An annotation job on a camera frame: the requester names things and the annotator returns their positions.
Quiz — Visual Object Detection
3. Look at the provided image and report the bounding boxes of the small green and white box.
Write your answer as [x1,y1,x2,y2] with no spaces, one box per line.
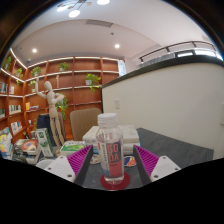
[59,140,87,157]

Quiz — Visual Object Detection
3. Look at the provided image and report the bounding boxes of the dark books with orange cover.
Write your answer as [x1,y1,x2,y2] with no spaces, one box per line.
[13,138,43,164]

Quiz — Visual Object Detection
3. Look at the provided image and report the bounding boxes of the grey window curtain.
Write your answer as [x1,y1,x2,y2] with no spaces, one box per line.
[141,49,223,67]

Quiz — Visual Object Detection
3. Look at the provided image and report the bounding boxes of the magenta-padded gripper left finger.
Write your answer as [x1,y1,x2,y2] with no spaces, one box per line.
[43,144,95,187]

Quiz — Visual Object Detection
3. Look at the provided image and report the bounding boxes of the green and white carton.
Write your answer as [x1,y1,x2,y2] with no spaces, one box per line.
[35,128,54,158]

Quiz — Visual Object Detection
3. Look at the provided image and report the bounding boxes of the black ceiling track light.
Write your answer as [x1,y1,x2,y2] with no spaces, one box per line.
[138,40,218,63]

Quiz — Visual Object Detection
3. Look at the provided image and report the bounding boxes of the orange wooden shelf unit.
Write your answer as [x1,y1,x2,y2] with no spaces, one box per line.
[0,48,128,143]

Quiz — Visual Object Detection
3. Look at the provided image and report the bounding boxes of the multi-bulb ceiling lamp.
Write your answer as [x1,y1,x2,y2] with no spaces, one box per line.
[55,0,111,19]

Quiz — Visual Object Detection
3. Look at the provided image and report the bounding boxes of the clear bottle with pink label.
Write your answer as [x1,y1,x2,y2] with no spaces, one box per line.
[95,112,126,186]

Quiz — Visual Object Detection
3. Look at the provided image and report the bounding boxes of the round printed badge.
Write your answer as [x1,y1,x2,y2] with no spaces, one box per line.
[89,153,101,165]
[123,155,138,168]

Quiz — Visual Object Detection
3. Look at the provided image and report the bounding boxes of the ceiling air vent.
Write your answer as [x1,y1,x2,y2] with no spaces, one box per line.
[85,19,114,28]

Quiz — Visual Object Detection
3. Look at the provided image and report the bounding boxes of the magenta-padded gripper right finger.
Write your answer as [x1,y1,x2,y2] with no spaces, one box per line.
[132,144,182,186]

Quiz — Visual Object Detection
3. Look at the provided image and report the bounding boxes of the wooden artist mannequin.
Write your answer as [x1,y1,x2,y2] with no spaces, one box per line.
[34,80,67,150]

